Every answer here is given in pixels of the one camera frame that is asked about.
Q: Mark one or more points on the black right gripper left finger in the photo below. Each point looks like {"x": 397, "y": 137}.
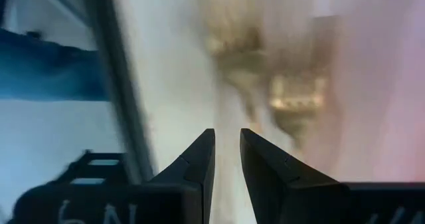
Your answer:
{"x": 196, "y": 164}

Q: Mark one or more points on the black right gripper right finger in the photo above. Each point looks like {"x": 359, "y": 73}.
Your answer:
{"x": 272, "y": 184}

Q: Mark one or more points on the gold fork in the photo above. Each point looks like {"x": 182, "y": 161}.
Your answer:
{"x": 295, "y": 101}
{"x": 232, "y": 51}

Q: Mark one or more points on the pink plastic bin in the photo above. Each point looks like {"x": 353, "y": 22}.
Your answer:
{"x": 398, "y": 101}

